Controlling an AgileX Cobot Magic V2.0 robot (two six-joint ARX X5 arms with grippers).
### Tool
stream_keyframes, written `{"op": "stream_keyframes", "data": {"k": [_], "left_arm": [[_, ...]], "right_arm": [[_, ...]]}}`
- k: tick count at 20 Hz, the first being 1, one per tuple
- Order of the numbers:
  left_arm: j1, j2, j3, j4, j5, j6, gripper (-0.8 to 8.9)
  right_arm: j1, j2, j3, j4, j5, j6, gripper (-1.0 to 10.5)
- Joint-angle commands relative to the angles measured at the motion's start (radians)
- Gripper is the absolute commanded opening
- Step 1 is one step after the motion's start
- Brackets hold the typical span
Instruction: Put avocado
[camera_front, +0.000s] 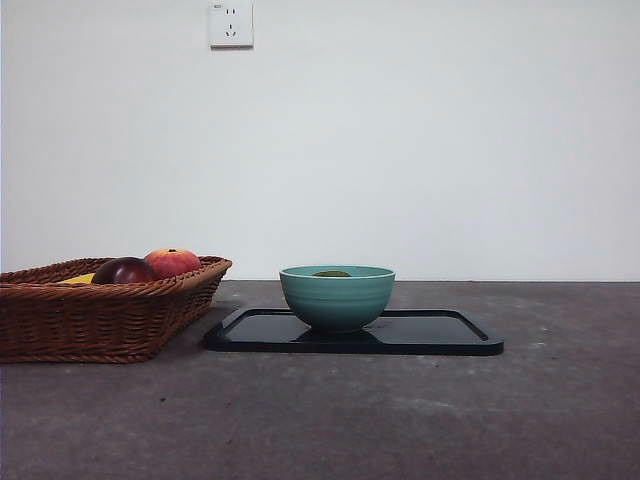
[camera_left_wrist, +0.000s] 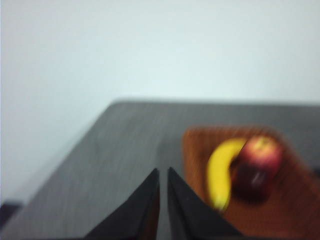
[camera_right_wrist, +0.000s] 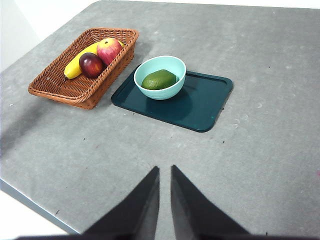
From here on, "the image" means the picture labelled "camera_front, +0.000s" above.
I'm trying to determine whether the teal ceramic bowl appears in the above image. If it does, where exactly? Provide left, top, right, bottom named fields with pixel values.
left=278, top=265, right=397, bottom=335

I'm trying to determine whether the white wall socket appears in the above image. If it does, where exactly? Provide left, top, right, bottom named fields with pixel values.
left=209, top=1, right=254, bottom=50

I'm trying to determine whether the black rectangular tray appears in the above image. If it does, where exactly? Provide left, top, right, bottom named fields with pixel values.
left=204, top=306, right=505, bottom=357

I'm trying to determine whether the brown woven wicker basket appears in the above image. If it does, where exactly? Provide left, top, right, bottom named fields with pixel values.
left=0, top=255, right=234, bottom=364

